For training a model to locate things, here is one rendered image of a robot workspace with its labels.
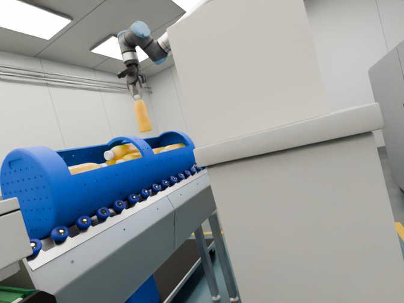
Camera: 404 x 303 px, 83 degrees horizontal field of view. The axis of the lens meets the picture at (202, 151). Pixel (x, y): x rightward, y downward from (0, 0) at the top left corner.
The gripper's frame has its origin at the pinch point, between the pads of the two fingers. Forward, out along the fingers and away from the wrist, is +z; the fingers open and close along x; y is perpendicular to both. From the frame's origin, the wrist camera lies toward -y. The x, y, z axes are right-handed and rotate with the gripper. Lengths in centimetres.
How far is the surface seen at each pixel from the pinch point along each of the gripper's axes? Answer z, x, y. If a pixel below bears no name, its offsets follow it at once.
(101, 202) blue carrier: 47, -15, -51
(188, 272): 131, 25, 40
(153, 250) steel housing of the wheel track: 74, -15, -33
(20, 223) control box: 42, -39, -85
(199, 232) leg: 95, -1, 30
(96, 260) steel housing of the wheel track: 62, -19, -60
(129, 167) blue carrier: 38, -19, -38
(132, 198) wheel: 50, -16, -37
